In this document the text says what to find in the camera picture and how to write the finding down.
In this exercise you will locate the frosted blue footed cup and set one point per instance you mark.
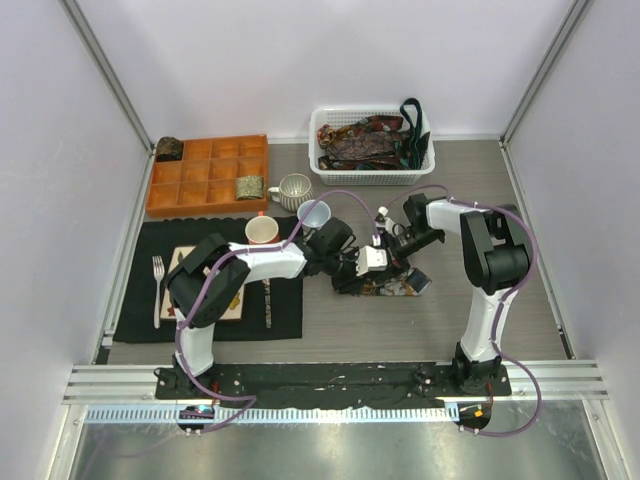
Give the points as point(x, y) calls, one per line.
point(313, 214)

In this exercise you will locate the orange wooden divided tray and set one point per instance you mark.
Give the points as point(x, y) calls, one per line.
point(203, 182)

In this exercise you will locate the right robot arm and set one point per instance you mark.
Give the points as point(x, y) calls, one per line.
point(498, 256)

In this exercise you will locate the green floral rolled tie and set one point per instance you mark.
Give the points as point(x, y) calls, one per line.
point(250, 187)

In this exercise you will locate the orange grey floral tie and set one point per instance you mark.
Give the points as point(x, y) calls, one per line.
point(412, 283)

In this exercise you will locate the aluminium frame rail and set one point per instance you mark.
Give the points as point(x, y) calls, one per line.
point(120, 384)

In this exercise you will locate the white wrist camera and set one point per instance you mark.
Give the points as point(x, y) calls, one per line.
point(371, 258)
point(385, 224)

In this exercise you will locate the dark green tie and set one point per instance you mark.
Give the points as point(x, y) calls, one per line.
point(415, 145)

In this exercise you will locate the orange ceramic mug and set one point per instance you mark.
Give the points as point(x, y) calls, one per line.
point(262, 230)

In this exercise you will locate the grey ribbed ceramic mug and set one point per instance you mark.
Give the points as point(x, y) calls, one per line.
point(292, 191)

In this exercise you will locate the silver fork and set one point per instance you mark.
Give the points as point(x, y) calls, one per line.
point(158, 273)

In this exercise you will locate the multicolour patterned tie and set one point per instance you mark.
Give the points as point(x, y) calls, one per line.
point(326, 136)

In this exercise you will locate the white plastic basket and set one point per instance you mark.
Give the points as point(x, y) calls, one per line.
point(342, 116)

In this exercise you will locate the white slotted cable duct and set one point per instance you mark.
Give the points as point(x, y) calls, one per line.
point(190, 415)

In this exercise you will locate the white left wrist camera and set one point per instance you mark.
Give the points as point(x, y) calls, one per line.
point(371, 258)

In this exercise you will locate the black scalloped placemat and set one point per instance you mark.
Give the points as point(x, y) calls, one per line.
point(135, 324)

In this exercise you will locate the patterned handle knife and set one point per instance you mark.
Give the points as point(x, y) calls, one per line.
point(268, 303)

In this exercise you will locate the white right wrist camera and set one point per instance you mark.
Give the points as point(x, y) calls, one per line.
point(385, 224)

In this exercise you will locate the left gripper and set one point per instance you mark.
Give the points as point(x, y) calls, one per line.
point(352, 285)

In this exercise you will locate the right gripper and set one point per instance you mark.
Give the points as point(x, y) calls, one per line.
point(396, 253)

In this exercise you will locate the dark red patterned tie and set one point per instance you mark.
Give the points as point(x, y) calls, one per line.
point(384, 123)

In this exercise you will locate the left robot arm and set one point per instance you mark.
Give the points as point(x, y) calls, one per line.
point(203, 285)

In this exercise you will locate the square floral ceramic plate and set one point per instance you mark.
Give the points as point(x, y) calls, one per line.
point(167, 313)

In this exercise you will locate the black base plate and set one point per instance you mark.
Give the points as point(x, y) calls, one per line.
point(329, 386)

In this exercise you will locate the dark rolled tie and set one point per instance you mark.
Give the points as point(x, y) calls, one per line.
point(169, 149)

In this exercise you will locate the dark paisley tie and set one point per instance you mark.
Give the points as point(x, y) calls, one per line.
point(360, 149)

